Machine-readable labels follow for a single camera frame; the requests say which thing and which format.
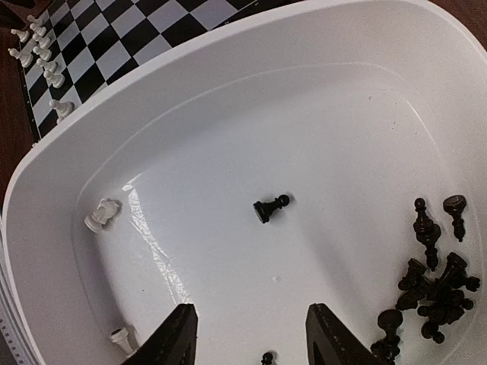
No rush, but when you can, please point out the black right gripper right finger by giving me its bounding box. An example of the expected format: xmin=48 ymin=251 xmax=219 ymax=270
xmin=306 ymin=303 xmax=382 ymax=365

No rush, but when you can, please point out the white plastic tub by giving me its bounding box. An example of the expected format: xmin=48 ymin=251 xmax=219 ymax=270
xmin=2 ymin=1 xmax=486 ymax=364

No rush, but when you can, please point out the white pawn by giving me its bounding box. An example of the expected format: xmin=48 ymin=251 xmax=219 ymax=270
xmin=30 ymin=23 xmax=46 ymax=37
xmin=33 ymin=33 xmax=51 ymax=49
xmin=43 ymin=70 xmax=65 ymax=89
xmin=32 ymin=46 xmax=52 ymax=61
xmin=27 ymin=14 xmax=45 ymax=26
xmin=36 ymin=58 xmax=58 ymax=74

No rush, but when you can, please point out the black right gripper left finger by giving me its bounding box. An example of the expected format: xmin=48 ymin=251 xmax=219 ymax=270
xmin=125 ymin=304 xmax=198 ymax=365

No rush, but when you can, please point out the black white chessboard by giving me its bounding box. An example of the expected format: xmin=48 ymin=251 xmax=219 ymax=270
xmin=17 ymin=0 xmax=267 ymax=141

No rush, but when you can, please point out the white knight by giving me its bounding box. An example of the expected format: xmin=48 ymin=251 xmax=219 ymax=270
xmin=84 ymin=199 xmax=121 ymax=233

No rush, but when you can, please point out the black pawn among white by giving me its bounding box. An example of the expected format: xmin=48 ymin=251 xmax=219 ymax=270
xmin=261 ymin=352 xmax=274 ymax=365

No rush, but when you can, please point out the white piece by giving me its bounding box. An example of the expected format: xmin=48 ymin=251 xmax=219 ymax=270
xmin=11 ymin=29 xmax=30 ymax=43

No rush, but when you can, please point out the black pawn lone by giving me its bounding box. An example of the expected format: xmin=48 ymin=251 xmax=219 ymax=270
xmin=253 ymin=195 xmax=291 ymax=224

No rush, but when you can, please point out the pile of black chess pieces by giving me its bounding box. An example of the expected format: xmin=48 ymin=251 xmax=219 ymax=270
xmin=371 ymin=198 xmax=481 ymax=364

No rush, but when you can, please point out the aluminium front rail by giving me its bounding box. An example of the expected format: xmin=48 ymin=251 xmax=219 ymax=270
xmin=0 ymin=243 xmax=35 ymax=365

